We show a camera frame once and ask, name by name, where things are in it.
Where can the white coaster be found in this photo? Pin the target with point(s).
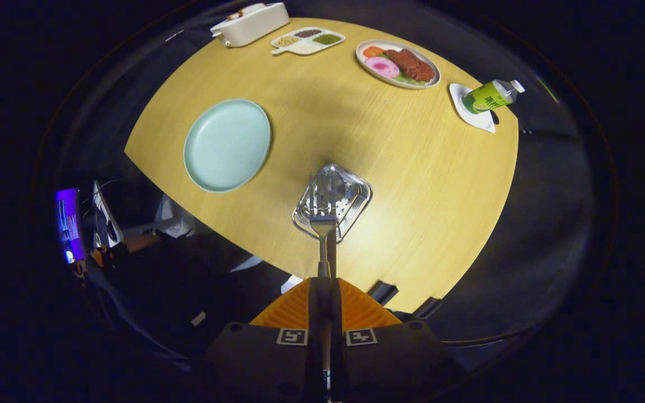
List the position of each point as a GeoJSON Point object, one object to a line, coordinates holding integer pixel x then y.
{"type": "Point", "coordinates": [476, 120]}

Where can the toast bread slice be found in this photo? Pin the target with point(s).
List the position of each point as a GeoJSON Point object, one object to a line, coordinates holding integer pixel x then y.
{"type": "Point", "coordinates": [237, 14]}

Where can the glowing laptop screen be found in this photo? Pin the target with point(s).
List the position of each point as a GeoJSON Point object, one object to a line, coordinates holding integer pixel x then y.
{"type": "Point", "coordinates": [69, 224]}

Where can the green lettuce leaf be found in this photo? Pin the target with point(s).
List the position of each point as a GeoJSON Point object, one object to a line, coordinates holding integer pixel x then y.
{"type": "Point", "coordinates": [409, 80]}

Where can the black table clamp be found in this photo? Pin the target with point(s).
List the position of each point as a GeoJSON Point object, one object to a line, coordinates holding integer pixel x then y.
{"type": "Point", "coordinates": [427, 307]}
{"type": "Point", "coordinates": [382, 293]}

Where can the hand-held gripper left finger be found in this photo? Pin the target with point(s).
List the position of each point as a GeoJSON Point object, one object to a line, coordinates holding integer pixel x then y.
{"type": "Point", "coordinates": [317, 313]}

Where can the white crumpled object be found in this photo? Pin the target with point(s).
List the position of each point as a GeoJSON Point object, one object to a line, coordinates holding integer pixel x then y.
{"type": "Point", "coordinates": [177, 221]}

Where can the red meat pieces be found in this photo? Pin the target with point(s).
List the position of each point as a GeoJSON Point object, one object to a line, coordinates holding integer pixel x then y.
{"type": "Point", "coordinates": [412, 64]}

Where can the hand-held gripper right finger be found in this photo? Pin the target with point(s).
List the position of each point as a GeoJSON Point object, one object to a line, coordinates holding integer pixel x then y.
{"type": "Point", "coordinates": [335, 313]}

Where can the white device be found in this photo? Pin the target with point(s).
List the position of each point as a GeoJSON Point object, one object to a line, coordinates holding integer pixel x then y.
{"type": "Point", "coordinates": [104, 218]}

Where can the green label drink bottle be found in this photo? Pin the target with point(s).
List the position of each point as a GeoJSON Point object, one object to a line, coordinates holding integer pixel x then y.
{"type": "Point", "coordinates": [490, 96]}

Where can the orange carrot slice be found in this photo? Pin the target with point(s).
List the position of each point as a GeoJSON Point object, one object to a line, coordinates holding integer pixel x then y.
{"type": "Point", "coordinates": [373, 51]}

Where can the white divided bean dish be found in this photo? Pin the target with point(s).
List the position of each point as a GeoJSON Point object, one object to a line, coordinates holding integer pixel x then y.
{"type": "Point", "coordinates": [305, 47]}

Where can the perforated metal tray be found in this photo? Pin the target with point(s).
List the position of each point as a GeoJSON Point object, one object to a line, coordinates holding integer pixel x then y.
{"type": "Point", "coordinates": [356, 196]}

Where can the silver clip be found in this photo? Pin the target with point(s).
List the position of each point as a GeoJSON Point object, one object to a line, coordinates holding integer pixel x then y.
{"type": "Point", "coordinates": [174, 35]}

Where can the pale green plate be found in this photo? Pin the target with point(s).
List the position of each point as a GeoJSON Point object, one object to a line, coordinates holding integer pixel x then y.
{"type": "Point", "coordinates": [227, 145]}

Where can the pink ham slice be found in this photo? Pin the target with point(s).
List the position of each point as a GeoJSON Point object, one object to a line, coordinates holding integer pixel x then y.
{"type": "Point", "coordinates": [382, 67]}

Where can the white toaster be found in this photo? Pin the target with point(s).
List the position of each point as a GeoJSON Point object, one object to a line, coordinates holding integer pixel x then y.
{"type": "Point", "coordinates": [255, 25]}

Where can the white plate with food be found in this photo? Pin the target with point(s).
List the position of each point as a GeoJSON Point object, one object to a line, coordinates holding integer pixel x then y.
{"type": "Point", "coordinates": [429, 84]}

